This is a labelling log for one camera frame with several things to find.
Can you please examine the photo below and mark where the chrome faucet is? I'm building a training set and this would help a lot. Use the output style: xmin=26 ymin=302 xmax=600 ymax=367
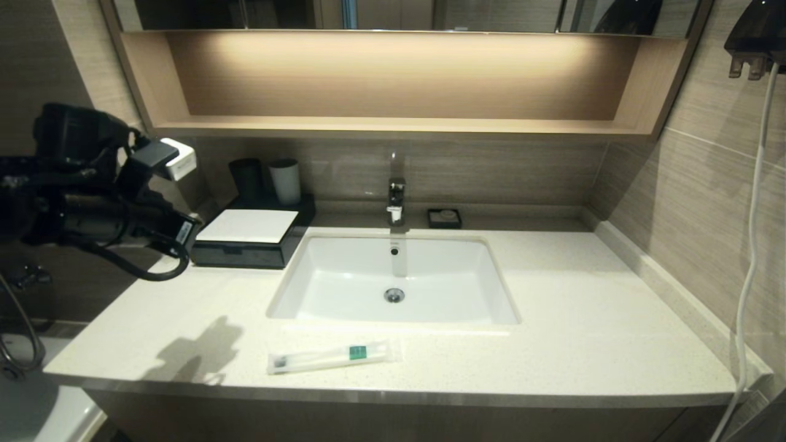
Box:
xmin=386 ymin=177 xmax=407 ymax=226

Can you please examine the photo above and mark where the black cup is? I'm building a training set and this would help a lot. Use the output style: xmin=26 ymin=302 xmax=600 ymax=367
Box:
xmin=230 ymin=158 xmax=267 ymax=201

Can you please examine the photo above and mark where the black box drawer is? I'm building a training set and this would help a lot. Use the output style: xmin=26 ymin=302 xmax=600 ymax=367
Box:
xmin=198 ymin=241 xmax=287 ymax=269

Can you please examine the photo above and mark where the black soap dish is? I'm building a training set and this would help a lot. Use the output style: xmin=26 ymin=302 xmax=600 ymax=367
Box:
xmin=427 ymin=208 xmax=462 ymax=230

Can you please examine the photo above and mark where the metal shower hose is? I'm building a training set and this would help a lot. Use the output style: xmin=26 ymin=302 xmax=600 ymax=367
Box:
xmin=0 ymin=273 xmax=47 ymax=381

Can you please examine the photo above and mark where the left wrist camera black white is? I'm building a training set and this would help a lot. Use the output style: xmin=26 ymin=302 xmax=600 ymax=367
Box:
xmin=117 ymin=138 xmax=198 ymax=198

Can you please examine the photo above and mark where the mirror cabinet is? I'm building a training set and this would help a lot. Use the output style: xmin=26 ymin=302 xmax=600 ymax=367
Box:
xmin=101 ymin=0 xmax=716 ymax=34

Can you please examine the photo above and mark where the black wall hair dryer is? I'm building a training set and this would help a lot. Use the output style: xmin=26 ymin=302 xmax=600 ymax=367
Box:
xmin=723 ymin=0 xmax=786 ymax=80

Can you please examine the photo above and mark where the wooden wall shelf niche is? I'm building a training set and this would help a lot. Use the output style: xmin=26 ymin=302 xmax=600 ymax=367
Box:
xmin=120 ymin=29 xmax=688 ymax=138

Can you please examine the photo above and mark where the white sink basin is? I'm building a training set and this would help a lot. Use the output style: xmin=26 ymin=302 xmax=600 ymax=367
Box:
xmin=266 ymin=232 xmax=521 ymax=326

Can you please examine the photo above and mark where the chrome bath tap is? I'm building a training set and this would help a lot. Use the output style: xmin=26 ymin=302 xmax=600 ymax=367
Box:
xmin=7 ymin=265 xmax=53 ymax=290

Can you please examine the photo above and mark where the grey white cup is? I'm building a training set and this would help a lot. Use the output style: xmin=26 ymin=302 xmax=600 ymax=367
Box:
xmin=270 ymin=159 xmax=302 ymax=205

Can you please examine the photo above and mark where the black box white lid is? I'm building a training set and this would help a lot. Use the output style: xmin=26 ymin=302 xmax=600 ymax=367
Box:
xmin=192 ymin=209 xmax=306 ymax=269

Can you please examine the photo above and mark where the white bathtub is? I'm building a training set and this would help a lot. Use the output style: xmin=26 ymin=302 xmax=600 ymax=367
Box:
xmin=0 ymin=336 xmax=106 ymax=442

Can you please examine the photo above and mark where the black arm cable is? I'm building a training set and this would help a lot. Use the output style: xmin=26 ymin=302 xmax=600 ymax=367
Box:
xmin=0 ymin=126 xmax=192 ymax=283

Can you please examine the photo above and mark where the packaged toothbrush green label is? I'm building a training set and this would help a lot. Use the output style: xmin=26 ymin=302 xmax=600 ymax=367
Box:
xmin=267 ymin=339 xmax=401 ymax=375

